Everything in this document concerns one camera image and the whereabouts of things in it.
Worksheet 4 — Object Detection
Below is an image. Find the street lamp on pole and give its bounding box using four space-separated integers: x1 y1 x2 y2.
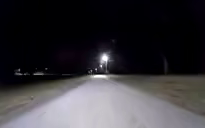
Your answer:
101 53 110 74

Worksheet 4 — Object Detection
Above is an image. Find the pale grey paved path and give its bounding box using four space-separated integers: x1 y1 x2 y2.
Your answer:
0 74 205 128

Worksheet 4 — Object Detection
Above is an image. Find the dry grass verge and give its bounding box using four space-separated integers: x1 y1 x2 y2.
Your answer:
0 75 91 125
108 73 205 122

